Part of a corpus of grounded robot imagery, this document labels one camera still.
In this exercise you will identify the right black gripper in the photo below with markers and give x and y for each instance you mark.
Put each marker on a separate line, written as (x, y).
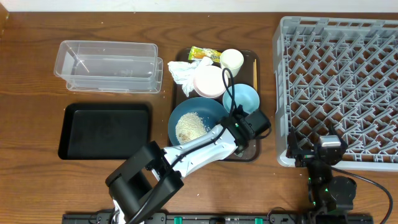
(310, 156)

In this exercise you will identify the light blue bowl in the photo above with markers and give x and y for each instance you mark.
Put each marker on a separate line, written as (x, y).
(245, 95)

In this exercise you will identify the dark blue plate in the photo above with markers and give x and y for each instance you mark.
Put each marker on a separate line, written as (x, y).
(210, 110)

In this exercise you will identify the rice food waste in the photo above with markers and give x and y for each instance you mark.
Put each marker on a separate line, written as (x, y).
(189, 127)

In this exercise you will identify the pink bowl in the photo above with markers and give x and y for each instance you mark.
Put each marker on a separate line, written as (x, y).
(209, 81)

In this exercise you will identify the cream plastic cup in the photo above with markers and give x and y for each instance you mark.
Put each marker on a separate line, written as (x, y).
(233, 60)

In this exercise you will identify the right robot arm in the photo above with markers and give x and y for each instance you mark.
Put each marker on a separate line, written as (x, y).
(331, 190)

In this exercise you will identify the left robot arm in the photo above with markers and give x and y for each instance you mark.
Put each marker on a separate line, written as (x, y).
(146, 181)

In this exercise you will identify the grey dishwasher rack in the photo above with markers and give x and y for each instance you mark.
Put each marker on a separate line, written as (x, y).
(343, 73)

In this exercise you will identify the brown serving tray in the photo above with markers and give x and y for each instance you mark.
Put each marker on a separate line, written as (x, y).
(248, 74)

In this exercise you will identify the crumpled white napkin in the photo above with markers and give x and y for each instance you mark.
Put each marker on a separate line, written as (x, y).
(183, 72)

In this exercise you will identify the yellow green snack wrapper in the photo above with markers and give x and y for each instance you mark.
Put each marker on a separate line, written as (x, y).
(197, 53)

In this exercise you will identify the black tray bin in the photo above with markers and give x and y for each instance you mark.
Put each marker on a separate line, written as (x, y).
(102, 131)

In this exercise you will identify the clear plastic bin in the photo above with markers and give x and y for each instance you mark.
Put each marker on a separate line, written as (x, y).
(106, 66)

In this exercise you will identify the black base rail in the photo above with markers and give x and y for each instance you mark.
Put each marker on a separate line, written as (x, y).
(163, 218)

